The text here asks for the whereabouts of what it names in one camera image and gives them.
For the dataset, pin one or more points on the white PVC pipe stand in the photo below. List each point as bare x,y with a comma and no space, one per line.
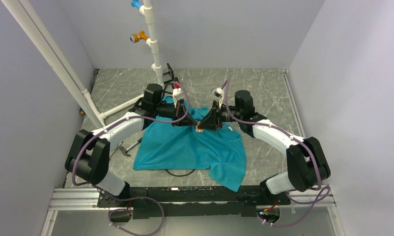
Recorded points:
31,23

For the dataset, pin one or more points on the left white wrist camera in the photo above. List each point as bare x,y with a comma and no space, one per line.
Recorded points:
176,92

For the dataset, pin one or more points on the teal t-shirt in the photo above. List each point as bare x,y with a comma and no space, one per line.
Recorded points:
179,148

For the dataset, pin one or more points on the aluminium rail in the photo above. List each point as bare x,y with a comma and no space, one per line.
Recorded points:
92,199

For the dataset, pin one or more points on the blue fitting on pipe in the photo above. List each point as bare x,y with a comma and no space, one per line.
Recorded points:
136,4

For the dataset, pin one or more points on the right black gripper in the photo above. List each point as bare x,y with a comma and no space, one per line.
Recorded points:
214,117

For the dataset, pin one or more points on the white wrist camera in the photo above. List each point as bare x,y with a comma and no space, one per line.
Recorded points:
176,92
219,93

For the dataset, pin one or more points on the black square frame holder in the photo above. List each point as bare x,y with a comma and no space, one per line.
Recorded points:
169,73

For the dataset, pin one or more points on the orange brooch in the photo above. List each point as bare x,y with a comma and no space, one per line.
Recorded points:
198,129

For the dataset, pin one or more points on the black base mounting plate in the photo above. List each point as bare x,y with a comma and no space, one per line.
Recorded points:
150,202

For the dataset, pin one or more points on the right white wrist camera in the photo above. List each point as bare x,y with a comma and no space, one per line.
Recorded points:
219,93

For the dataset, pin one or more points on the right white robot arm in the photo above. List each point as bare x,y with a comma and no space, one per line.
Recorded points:
306,163

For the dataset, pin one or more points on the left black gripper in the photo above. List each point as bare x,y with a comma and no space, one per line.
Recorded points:
179,111

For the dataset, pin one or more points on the orange flashlight on pipe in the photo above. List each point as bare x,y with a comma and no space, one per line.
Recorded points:
136,37

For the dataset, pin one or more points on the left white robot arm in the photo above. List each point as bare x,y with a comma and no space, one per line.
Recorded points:
89,155

